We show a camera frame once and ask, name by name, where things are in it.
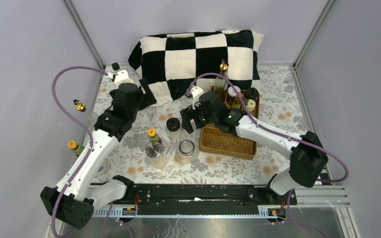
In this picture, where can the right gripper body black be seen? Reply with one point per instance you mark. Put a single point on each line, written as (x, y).
(201, 119)

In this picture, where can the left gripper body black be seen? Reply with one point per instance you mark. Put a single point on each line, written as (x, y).
(141, 102)

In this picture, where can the black cap salt shaker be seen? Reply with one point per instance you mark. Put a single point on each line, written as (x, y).
(173, 126)

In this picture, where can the glass cruet gold spout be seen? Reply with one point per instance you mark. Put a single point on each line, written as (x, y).
(221, 85)

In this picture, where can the small yellow oil bottle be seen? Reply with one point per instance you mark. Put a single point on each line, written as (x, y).
(237, 103)

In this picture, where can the woven wicker tray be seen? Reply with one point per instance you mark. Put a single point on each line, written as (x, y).
(214, 141)

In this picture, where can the glass jar silver lid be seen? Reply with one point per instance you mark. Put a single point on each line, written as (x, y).
(187, 151)

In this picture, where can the green bottle yellow cap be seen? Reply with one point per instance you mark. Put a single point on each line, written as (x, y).
(154, 137)

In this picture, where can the yellow cap spice bottle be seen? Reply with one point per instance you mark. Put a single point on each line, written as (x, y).
(251, 106)

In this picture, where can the black cap shaker bottle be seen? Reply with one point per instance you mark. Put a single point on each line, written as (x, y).
(251, 94)

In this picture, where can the white lid brown sauce jar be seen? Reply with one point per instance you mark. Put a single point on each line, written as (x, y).
(231, 94)

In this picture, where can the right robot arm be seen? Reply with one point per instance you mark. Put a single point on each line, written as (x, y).
(304, 151)

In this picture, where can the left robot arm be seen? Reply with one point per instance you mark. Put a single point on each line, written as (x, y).
(71, 201)

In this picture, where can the clear vinegar bottle black cap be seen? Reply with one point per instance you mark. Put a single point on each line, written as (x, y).
(115, 66)

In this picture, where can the black white checkered pillow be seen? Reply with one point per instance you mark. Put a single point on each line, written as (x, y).
(170, 62)

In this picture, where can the floral tablecloth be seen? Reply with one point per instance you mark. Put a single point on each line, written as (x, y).
(279, 106)

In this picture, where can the reflected cruet gold spout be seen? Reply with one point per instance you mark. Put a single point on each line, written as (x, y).
(81, 107)

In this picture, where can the reflected green bottle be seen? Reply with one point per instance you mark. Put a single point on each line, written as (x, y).
(75, 147)

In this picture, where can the reflected jar white lid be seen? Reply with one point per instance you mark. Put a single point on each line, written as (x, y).
(103, 168)

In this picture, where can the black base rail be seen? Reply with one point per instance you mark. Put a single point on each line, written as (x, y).
(202, 199)

